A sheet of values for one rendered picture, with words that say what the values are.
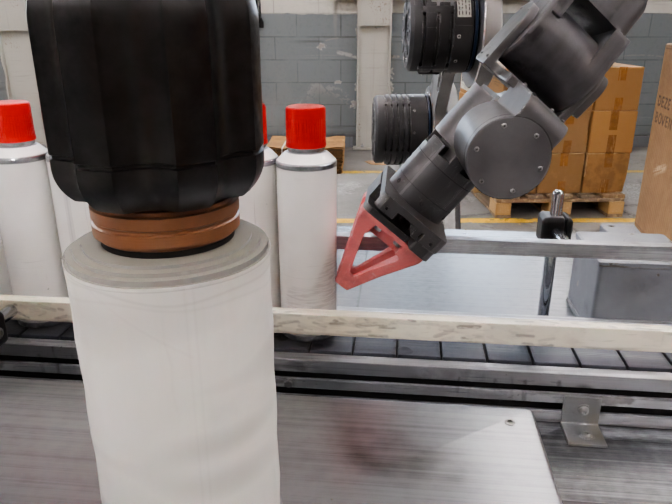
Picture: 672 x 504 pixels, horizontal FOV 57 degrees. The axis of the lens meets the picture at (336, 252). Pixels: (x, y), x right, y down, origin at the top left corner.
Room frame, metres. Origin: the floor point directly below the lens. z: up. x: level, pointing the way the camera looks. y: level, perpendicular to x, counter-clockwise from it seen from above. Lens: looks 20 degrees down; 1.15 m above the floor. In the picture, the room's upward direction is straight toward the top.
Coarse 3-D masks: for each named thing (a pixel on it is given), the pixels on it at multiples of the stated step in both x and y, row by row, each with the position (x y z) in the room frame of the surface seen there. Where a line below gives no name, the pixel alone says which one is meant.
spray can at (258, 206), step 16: (272, 160) 0.52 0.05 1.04; (272, 176) 0.52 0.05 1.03; (256, 192) 0.51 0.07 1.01; (272, 192) 0.52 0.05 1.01; (240, 208) 0.51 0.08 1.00; (256, 208) 0.51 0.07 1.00; (272, 208) 0.52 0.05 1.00; (256, 224) 0.51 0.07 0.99; (272, 224) 0.52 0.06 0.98; (272, 240) 0.52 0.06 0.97; (272, 256) 0.52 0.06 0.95; (272, 272) 0.52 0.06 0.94; (272, 288) 0.52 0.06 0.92; (272, 304) 0.52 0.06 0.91
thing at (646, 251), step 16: (368, 240) 0.55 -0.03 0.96; (448, 240) 0.54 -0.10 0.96; (464, 240) 0.54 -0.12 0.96; (480, 240) 0.54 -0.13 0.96; (496, 240) 0.54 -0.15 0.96; (512, 240) 0.54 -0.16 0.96; (528, 240) 0.54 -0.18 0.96; (544, 240) 0.54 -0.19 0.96; (560, 240) 0.54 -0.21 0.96; (576, 240) 0.54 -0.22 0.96; (544, 256) 0.53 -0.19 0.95; (560, 256) 0.53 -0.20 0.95; (576, 256) 0.53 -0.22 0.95; (592, 256) 0.53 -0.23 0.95; (608, 256) 0.53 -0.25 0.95; (624, 256) 0.52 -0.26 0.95; (640, 256) 0.52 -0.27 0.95; (656, 256) 0.52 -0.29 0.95
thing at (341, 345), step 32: (320, 352) 0.48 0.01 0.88; (352, 352) 0.49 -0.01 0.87; (384, 352) 0.48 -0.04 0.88; (416, 352) 0.48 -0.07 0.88; (448, 352) 0.48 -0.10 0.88; (480, 352) 0.48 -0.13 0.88; (512, 352) 0.48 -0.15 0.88; (544, 352) 0.48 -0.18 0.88; (576, 352) 0.48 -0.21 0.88; (608, 352) 0.48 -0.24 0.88; (640, 352) 0.48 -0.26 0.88
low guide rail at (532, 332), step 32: (64, 320) 0.51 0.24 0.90; (288, 320) 0.48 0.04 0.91; (320, 320) 0.48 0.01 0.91; (352, 320) 0.48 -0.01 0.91; (384, 320) 0.47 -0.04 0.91; (416, 320) 0.47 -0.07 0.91; (448, 320) 0.47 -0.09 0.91; (480, 320) 0.47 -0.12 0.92; (512, 320) 0.47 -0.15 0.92; (544, 320) 0.47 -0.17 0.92
